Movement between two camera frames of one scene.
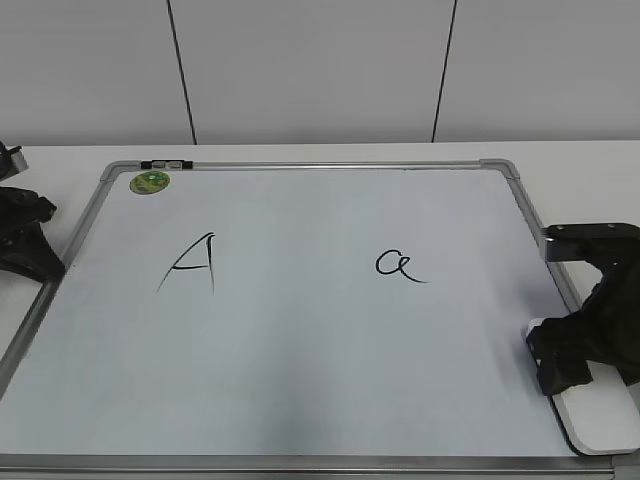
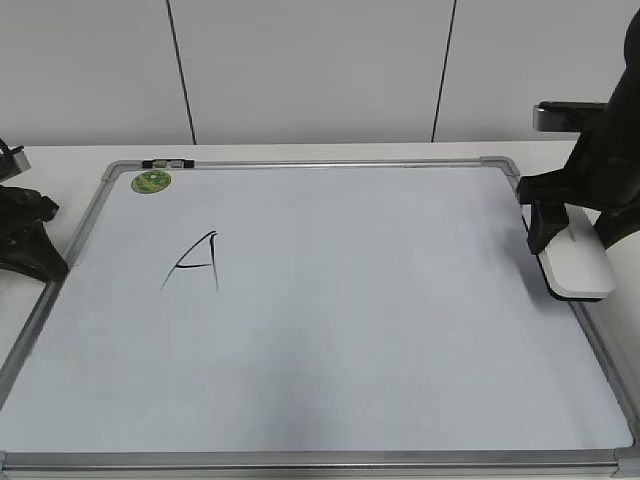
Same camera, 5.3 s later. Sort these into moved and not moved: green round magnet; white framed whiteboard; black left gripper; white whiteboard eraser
Moved: white whiteboard eraser
Not moved: green round magnet; black left gripper; white framed whiteboard
